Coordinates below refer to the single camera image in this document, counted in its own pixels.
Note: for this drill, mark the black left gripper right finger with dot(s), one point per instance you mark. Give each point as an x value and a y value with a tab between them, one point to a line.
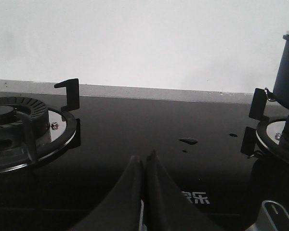
168	208

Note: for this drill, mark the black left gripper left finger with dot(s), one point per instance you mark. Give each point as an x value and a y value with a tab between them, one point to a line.
120	210

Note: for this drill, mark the right burner with pot support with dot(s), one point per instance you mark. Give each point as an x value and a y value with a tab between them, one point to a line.
271	135

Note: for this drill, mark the burner with pot support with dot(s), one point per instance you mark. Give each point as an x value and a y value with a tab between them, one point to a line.
271	135
32	132

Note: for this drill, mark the left burner with pot support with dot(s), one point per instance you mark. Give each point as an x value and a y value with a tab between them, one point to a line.
32	132

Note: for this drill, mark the dark blue cooking pot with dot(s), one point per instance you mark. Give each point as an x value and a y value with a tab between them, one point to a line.
287	72

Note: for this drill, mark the black glass gas stove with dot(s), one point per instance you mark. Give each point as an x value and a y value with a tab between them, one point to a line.
199	144

